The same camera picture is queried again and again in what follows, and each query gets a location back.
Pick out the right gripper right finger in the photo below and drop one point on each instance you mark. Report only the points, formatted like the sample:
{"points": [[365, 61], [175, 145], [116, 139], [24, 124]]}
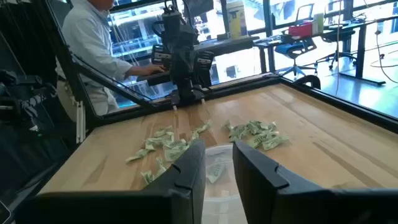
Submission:
{"points": [[280, 199]]}

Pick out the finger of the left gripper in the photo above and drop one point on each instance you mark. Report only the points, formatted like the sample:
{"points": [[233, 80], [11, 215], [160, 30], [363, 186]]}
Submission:
{"points": [[205, 95], [174, 101]]}

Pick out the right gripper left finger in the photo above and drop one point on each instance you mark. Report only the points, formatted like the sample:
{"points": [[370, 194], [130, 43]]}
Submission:
{"points": [[174, 199]]}

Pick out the white tea bag packet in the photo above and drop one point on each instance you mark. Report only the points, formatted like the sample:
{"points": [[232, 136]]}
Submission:
{"points": [[202, 127]]}

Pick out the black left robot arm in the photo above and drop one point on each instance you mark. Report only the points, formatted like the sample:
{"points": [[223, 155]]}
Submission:
{"points": [[180, 40]]}

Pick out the clear plastic container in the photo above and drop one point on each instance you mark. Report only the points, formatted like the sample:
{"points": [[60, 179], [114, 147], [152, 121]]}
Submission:
{"points": [[222, 199]]}

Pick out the dark office desk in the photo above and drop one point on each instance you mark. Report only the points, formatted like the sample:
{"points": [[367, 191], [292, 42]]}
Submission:
{"points": [[230, 43]]}

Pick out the black rig brace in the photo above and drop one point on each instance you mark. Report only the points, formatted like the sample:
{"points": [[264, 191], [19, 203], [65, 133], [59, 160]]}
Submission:
{"points": [[118, 87]]}

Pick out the large office window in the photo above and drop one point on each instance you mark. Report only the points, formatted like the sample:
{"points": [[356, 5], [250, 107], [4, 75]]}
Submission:
{"points": [[140, 34]]}

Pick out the yellow cardboard box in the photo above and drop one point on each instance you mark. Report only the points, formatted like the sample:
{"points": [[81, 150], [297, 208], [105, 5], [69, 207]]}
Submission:
{"points": [[237, 20]]}

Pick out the blue office chair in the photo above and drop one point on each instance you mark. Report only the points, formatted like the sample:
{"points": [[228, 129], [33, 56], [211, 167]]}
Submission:
{"points": [[293, 49]]}

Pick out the black arched chair back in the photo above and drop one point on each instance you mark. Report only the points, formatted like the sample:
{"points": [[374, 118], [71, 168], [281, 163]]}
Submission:
{"points": [[308, 79]]}

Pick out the person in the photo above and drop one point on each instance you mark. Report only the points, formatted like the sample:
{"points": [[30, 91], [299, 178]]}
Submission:
{"points": [[90, 40]]}

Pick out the red storage box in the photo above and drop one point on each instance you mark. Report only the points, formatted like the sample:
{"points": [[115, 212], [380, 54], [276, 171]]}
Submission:
{"points": [[300, 30]]}

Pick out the black office chair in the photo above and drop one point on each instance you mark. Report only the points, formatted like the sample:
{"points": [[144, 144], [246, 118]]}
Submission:
{"points": [[339, 37]]}

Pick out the long black office desk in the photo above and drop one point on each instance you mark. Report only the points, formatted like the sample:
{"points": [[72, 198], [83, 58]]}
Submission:
{"points": [[360, 46]]}

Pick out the white metal bracket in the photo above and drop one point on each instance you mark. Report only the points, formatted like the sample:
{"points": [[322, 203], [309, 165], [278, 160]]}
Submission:
{"points": [[81, 123]]}

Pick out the black rig post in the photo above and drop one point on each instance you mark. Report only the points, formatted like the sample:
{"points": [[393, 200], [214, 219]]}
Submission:
{"points": [[70, 62]]}

